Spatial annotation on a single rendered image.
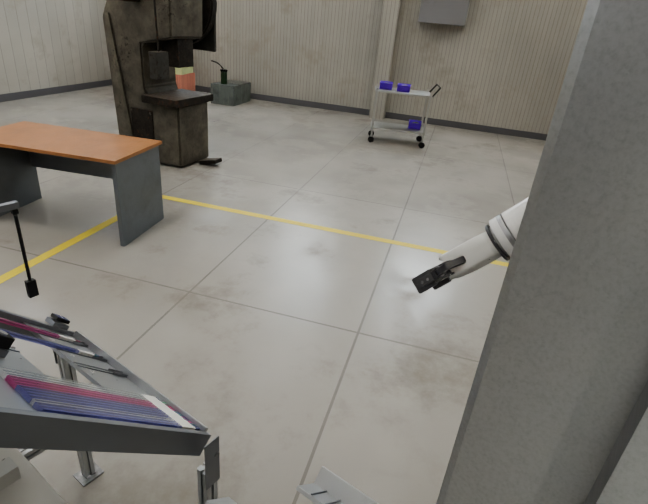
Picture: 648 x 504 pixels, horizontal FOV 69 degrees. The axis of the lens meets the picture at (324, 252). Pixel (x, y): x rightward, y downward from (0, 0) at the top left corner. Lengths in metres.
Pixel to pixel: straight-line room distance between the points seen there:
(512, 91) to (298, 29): 4.40
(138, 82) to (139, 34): 0.51
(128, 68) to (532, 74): 7.08
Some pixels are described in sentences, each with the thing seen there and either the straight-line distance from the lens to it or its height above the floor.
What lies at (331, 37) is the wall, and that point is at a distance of 10.34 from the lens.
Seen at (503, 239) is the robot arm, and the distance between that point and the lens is 0.87.
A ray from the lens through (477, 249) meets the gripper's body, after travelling 0.87.
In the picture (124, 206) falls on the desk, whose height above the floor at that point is 0.33.
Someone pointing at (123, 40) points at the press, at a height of 1.34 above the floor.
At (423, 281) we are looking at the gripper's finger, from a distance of 0.89.
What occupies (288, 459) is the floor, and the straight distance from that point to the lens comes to 2.30.
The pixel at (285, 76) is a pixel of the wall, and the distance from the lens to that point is 10.68.
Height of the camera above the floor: 1.78
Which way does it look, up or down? 27 degrees down
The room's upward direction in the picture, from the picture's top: 6 degrees clockwise
